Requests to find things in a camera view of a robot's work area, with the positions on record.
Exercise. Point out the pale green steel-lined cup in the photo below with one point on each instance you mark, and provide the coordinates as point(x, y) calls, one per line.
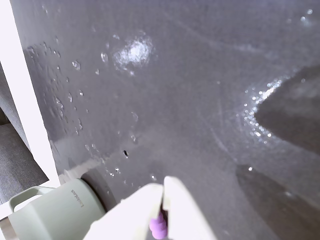
point(57, 212)

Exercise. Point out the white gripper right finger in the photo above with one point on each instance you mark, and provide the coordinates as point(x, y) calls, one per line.
point(185, 212)

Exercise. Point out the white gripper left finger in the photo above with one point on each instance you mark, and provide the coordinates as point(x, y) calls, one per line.
point(130, 215)

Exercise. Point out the purple rubber pen grip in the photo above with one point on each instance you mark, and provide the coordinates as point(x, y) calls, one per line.
point(158, 228)

